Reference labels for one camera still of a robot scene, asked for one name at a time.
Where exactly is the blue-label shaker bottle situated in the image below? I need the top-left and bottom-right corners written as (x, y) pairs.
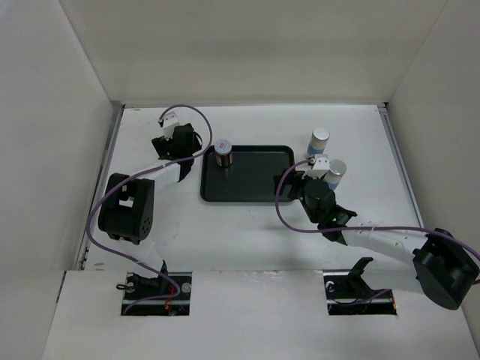
top-left (305, 127), bottom-right (330, 158)
top-left (323, 159), bottom-right (347, 191)

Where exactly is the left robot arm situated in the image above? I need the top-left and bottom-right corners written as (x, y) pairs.
top-left (97, 120), bottom-right (203, 246)

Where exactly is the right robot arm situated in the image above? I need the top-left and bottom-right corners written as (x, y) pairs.
top-left (274, 168), bottom-right (479, 310)

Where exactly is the black plastic tray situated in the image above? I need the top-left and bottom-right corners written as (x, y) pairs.
top-left (199, 145), bottom-right (294, 203)

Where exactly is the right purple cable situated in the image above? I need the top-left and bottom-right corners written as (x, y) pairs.
top-left (275, 157), bottom-right (480, 263)

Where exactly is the purple cable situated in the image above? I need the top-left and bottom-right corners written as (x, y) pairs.
top-left (85, 103), bottom-right (214, 314)
top-left (275, 157), bottom-right (480, 263)

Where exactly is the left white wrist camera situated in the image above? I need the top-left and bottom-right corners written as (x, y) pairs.
top-left (157, 111), bottom-right (179, 139)

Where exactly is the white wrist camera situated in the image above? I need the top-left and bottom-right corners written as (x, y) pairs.
top-left (157, 111), bottom-right (179, 139)
top-left (303, 154), bottom-right (330, 179)

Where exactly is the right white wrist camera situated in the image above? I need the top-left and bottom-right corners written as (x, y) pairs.
top-left (303, 154), bottom-right (330, 179)

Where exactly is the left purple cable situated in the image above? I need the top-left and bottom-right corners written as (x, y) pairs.
top-left (85, 103), bottom-right (214, 314)

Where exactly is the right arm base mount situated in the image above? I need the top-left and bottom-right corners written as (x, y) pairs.
top-left (323, 257), bottom-right (398, 316)

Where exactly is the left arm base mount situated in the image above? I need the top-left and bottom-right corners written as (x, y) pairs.
top-left (115, 272), bottom-right (193, 317)

